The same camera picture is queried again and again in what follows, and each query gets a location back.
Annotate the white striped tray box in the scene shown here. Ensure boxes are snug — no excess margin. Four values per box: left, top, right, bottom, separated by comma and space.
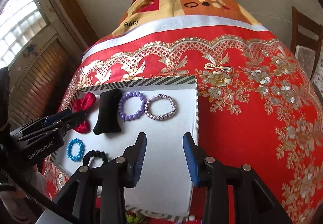
64, 76, 199, 222

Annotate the red satin bow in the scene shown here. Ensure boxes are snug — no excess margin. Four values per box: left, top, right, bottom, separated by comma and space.
72, 92, 96, 134

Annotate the wooden chair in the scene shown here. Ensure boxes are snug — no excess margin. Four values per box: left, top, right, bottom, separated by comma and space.
291, 6, 322, 79

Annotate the orange cream love blanket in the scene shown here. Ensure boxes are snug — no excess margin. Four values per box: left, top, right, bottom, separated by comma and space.
110, 0, 259, 37

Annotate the black scrunchie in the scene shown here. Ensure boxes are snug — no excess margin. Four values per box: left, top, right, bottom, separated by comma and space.
83, 150, 108, 166

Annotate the purple bead bracelet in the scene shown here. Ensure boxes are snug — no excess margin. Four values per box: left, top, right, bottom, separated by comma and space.
118, 91, 147, 122

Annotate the white gloved left hand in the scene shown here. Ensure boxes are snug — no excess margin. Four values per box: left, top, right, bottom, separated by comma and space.
1, 165, 47, 223

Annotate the silver purple woven bracelet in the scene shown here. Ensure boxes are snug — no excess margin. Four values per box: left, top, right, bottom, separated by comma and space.
144, 94, 177, 121

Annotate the red gold floral bedspread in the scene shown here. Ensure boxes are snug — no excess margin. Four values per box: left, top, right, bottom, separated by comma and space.
60, 15, 322, 223

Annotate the black velvet pouch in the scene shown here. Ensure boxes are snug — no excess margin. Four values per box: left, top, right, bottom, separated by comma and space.
93, 89, 122, 135

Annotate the blue bead bracelet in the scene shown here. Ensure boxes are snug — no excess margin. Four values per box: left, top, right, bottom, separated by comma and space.
66, 138, 86, 162

